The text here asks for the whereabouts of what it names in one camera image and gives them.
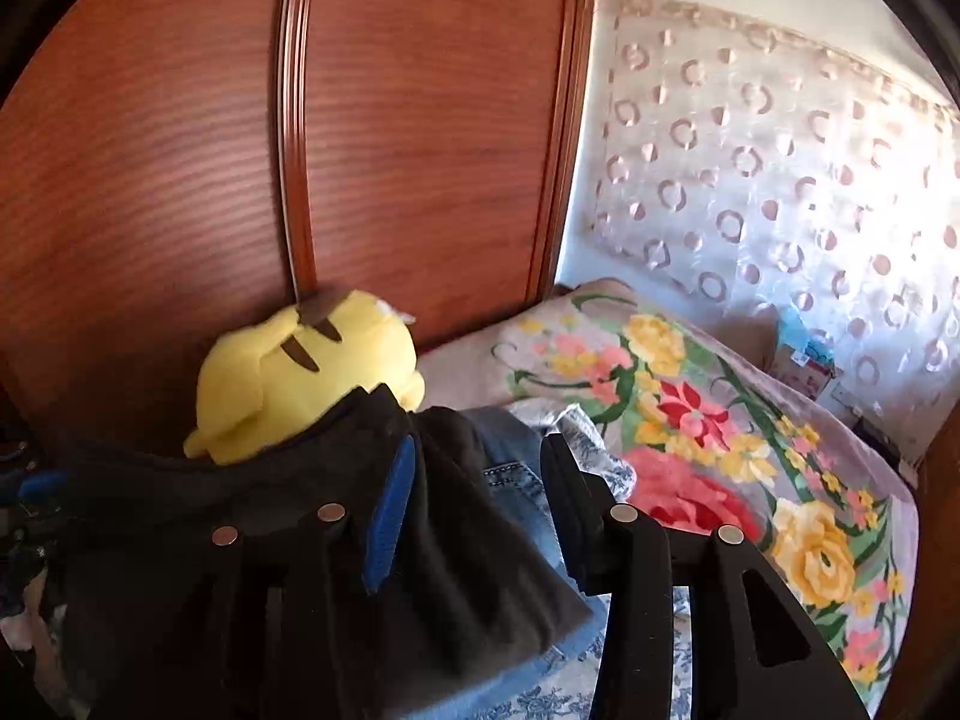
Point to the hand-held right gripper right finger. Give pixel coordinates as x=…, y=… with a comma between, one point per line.
x=568, y=495

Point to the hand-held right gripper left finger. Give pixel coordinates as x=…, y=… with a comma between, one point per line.
x=391, y=517

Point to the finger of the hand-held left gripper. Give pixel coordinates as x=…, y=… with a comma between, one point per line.
x=41, y=485

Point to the black pants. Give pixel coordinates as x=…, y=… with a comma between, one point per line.
x=465, y=555

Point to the blue jeans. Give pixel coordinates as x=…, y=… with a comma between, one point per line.
x=517, y=480

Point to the colourful floral blanket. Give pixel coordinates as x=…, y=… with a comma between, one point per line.
x=712, y=420

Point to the yellow plush toy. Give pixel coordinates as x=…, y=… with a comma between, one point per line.
x=300, y=375

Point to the blue floral bed sheet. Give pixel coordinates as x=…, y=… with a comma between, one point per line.
x=540, y=701

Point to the blue patterned package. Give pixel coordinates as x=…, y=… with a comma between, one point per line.
x=802, y=352

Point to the wooden wardrobe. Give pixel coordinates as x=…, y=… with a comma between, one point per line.
x=187, y=127

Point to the sheer circle-patterned curtain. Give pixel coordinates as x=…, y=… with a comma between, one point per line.
x=787, y=165

